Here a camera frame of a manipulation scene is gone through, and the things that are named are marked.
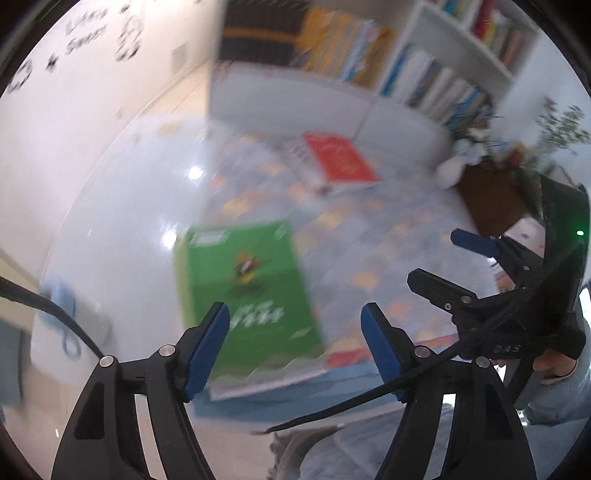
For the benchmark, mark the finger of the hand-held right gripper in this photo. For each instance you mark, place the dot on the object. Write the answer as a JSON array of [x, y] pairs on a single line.
[[438, 290], [475, 243]]

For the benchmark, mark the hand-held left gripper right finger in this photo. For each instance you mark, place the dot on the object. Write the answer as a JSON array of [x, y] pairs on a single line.
[[383, 346]]

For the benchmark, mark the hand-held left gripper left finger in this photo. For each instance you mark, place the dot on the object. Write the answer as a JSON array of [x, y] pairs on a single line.
[[207, 346]]

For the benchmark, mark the bright green cover book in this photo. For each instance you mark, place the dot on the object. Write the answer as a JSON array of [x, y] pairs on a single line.
[[249, 295]]

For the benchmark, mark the row of blue white books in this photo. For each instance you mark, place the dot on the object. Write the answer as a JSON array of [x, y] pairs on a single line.
[[434, 87]]

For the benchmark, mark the row of mixed colour books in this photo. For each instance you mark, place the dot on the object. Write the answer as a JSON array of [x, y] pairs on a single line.
[[494, 27]]

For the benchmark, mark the row of yellow orange books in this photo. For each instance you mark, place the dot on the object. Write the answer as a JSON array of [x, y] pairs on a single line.
[[346, 46]]

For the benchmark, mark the person's right hand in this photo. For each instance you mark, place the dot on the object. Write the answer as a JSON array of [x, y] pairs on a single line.
[[556, 367]]

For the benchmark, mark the brown wooden stool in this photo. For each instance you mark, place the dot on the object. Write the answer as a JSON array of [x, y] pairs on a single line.
[[494, 198]]

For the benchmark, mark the white vase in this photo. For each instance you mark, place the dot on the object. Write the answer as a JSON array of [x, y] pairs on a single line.
[[450, 173]]

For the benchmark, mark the pale blue flowers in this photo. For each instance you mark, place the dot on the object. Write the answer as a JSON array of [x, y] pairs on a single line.
[[468, 147]]

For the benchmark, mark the green leafy plant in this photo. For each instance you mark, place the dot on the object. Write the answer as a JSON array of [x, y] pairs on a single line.
[[561, 129]]

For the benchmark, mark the red cover book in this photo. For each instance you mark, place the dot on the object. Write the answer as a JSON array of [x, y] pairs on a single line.
[[341, 159]]

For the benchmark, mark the white bookshelf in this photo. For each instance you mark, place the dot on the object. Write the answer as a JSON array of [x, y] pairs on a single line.
[[286, 97]]

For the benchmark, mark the dark yellow striped object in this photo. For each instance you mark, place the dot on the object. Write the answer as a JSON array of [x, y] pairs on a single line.
[[263, 27]]

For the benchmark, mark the white wall vent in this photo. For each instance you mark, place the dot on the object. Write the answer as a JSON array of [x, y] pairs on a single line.
[[180, 57]]

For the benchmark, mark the black wall decal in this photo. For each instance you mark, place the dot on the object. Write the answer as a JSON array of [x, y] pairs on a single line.
[[127, 37]]

